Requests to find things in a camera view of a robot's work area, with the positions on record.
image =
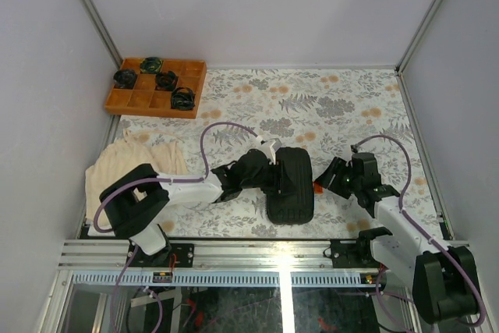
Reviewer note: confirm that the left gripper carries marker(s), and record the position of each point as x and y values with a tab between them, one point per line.
273	186

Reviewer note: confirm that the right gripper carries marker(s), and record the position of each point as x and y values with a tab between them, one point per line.
335	168

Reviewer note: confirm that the black plastic tool case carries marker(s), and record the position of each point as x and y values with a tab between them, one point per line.
291	201

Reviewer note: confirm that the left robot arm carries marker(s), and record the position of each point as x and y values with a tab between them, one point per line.
133	203

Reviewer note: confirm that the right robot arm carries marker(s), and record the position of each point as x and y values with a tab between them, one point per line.
442	277

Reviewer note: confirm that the floral table cloth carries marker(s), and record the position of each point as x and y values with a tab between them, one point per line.
324	111

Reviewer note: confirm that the cream cloth bag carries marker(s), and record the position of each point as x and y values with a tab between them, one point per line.
161	150

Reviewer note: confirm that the dark rolled fabric band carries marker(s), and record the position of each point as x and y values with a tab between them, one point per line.
182	99

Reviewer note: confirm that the dark rolled band centre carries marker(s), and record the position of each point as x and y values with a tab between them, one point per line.
166	81

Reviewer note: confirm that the wooden compartment tray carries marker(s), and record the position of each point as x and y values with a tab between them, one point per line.
145	100

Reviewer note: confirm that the dark rolled band outside tray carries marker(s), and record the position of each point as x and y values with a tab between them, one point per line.
125	79

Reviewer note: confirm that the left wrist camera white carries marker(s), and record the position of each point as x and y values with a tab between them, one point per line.
270	148

